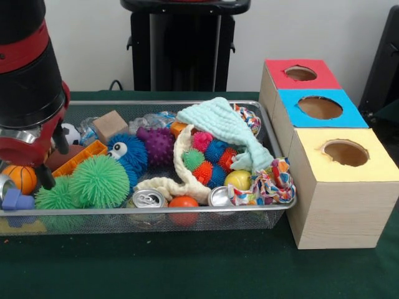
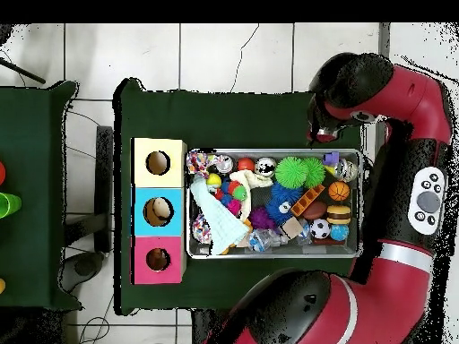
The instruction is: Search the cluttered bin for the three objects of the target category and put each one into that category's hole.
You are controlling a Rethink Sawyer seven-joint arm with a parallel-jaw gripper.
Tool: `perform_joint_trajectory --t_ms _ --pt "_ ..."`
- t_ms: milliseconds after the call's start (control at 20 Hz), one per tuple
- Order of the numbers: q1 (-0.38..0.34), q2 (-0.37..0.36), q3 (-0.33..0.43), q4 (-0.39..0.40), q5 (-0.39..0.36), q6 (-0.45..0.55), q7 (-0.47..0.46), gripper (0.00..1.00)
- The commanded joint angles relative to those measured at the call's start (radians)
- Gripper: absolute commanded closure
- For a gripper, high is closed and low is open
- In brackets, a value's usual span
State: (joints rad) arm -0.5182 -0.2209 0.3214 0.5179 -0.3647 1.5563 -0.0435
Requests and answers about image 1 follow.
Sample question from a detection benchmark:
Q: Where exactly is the small orange basketball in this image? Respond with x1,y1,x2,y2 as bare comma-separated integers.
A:
2,164,38,196

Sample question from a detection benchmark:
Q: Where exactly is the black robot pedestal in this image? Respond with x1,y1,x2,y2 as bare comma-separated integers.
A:
120,0,253,92

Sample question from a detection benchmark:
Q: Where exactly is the black floor stand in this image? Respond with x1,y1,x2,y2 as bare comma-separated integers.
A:
360,5,399,125

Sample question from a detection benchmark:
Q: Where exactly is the cream waffle cloth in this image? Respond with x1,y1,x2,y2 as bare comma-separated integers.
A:
134,125,211,205

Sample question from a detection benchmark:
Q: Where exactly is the purple spiky toy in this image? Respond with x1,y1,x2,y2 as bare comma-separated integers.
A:
137,126,176,166

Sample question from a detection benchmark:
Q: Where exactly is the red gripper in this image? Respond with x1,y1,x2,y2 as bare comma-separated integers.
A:
0,81,71,191

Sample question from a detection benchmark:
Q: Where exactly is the brown wooden cube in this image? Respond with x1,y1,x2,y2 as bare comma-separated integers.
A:
94,110,130,143

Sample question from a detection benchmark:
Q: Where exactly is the mint green cloth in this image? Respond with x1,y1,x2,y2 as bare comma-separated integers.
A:
176,97,275,175

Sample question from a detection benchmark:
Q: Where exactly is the wooden box with three holes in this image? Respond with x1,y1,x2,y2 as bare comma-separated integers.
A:
259,59,399,250

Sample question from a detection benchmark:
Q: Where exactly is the large green spiky ball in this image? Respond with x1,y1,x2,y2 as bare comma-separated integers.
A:
69,154,130,209

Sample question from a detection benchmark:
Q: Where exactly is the colourful polka-dot cloth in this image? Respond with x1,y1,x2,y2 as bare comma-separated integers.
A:
229,158,297,207

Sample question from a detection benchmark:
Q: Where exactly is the green spiky googly-eyed toy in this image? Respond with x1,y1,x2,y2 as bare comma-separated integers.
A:
34,176,74,211

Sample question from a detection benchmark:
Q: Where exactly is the green cloth table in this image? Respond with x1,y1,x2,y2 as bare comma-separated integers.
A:
0,90,399,299

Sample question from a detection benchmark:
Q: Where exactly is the orange plastic toy piece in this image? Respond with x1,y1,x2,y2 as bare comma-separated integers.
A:
53,140,107,178

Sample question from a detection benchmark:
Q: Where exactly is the wire mesh bin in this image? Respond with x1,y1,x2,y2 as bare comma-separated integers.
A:
0,100,299,235

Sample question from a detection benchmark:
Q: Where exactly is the blue furry googly-eyed toy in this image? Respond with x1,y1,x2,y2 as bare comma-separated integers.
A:
106,134,149,191

